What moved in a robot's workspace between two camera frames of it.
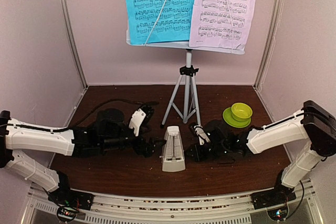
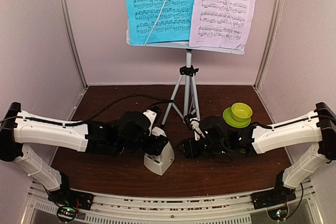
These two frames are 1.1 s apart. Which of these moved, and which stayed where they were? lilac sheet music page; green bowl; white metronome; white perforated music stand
Moved: white metronome
Stayed: lilac sheet music page; white perforated music stand; green bowl
